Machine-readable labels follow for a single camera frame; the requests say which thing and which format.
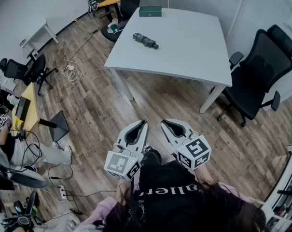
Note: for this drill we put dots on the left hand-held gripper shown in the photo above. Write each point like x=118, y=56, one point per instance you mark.
x=119, y=164

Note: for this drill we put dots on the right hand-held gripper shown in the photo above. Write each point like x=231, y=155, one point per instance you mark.
x=194, y=151

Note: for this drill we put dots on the dark patterned umbrella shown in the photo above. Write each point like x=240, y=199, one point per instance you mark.
x=143, y=39

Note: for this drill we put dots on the person's right forearm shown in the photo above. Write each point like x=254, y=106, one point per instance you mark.
x=206, y=175

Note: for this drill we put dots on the person's left forearm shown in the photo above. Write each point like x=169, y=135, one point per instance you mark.
x=122, y=190

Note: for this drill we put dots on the person's left shoe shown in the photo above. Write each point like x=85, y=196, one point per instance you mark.
x=148, y=147

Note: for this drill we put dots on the person's shoe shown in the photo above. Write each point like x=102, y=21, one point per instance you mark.
x=148, y=147
x=170, y=160

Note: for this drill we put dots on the person's black trousers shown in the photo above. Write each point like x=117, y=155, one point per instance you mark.
x=151, y=157

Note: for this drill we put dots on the person's right shoe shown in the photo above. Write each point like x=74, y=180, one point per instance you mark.
x=170, y=160

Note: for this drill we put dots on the person's black shirt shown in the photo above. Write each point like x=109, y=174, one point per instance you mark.
x=170, y=178

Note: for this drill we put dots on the white table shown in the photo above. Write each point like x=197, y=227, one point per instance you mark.
x=184, y=45

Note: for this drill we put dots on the white multi-socket power strip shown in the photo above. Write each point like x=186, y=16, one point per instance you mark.
x=62, y=192

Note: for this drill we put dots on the black high-back office chair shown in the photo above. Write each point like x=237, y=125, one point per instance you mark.
x=256, y=81

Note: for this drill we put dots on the yellow table with black base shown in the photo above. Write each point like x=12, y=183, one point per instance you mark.
x=34, y=110

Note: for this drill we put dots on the green packet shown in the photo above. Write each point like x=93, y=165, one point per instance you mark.
x=112, y=27

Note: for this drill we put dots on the black open box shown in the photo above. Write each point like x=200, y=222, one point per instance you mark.
x=22, y=107

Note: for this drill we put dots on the pink cup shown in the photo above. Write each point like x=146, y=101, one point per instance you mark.
x=115, y=21

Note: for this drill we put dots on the green box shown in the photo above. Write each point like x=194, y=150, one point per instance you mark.
x=150, y=12

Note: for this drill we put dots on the metal shelf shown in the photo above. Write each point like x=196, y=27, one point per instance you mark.
x=290, y=190

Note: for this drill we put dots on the black mesh office chair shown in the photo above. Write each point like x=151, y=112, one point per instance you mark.
x=18, y=70

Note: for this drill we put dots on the yellow desk with black legs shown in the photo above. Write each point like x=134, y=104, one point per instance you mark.
x=112, y=1

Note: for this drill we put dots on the white desk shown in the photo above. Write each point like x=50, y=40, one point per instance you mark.
x=39, y=26

